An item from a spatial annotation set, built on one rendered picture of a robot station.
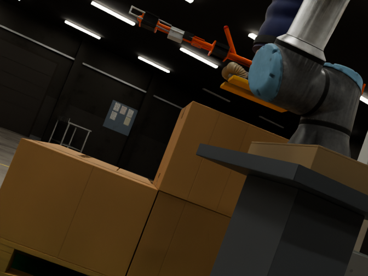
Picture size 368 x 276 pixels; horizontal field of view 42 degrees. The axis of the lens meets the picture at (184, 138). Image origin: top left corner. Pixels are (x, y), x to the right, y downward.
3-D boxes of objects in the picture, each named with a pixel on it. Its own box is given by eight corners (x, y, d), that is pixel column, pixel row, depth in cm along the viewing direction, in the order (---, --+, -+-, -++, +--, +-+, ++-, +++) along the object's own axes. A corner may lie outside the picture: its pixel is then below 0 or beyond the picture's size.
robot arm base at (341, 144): (363, 170, 134) (372, 136, 135) (305, 149, 129) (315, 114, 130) (325, 167, 152) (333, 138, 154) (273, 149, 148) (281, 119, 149)
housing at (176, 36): (180, 44, 226) (184, 35, 227) (182, 40, 220) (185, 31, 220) (166, 38, 226) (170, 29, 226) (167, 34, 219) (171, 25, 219)
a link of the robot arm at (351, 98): (362, 135, 138) (377, 78, 140) (317, 115, 131) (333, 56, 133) (327, 135, 152) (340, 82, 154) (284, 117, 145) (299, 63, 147)
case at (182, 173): (262, 226, 245) (289, 152, 248) (289, 240, 205) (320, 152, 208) (152, 184, 239) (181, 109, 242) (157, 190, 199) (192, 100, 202)
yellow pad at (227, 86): (281, 113, 242) (285, 103, 243) (288, 110, 232) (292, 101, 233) (219, 87, 239) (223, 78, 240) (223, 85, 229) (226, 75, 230)
